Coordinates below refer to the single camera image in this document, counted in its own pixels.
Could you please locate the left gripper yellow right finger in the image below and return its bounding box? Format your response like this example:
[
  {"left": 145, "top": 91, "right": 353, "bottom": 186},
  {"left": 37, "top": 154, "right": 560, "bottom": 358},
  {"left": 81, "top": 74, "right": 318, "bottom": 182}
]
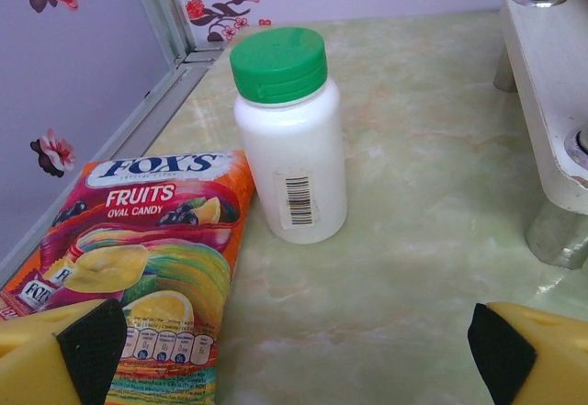
[{"left": 467, "top": 301, "right": 588, "bottom": 405}]

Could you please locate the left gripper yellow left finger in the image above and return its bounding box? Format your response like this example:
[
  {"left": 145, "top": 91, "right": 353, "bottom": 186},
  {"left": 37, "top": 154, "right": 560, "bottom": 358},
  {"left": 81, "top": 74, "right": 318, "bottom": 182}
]
[{"left": 0, "top": 298, "right": 128, "bottom": 405}]

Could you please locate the white two-tier shelf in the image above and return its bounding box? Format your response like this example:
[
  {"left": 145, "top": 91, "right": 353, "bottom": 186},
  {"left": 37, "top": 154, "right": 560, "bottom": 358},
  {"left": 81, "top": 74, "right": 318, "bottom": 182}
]
[{"left": 493, "top": 0, "right": 588, "bottom": 271}]

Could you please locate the Fox's fruits candy bag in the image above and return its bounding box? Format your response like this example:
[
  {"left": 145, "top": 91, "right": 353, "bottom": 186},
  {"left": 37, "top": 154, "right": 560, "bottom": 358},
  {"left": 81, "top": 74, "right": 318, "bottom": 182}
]
[{"left": 0, "top": 150, "right": 256, "bottom": 405}]

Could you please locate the white bottle green cap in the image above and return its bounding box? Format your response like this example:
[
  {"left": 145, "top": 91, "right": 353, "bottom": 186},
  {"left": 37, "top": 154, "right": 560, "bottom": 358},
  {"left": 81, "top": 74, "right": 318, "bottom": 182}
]
[{"left": 229, "top": 27, "right": 349, "bottom": 245}]

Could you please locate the aluminium frame post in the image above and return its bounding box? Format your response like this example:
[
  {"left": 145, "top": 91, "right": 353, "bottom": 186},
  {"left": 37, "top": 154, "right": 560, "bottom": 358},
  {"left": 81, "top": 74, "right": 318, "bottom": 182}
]
[{"left": 123, "top": 0, "right": 194, "bottom": 64}]

